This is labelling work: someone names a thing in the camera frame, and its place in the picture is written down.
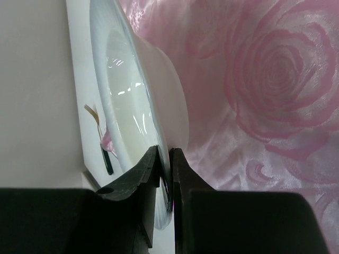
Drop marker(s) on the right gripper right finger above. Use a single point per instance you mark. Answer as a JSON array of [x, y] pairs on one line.
[[211, 221]]

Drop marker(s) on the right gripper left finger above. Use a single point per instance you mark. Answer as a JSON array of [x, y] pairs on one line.
[[117, 218]]

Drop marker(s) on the gold fork green handle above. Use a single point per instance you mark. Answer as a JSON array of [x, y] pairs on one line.
[[104, 151]]

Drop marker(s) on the white ceramic bowl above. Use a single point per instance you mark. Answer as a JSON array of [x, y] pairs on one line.
[[142, 97]]

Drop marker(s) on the pink satin cloth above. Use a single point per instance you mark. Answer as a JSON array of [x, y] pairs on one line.
[[261, 86]]

